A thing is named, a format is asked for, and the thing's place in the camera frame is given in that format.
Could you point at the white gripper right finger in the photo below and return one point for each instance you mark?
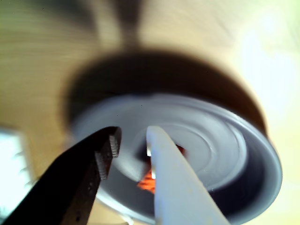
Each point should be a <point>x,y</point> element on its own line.
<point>175,187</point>

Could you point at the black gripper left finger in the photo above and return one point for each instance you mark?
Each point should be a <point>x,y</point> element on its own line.
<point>65,182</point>

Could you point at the red lego block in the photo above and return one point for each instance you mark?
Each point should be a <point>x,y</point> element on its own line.
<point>146,184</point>

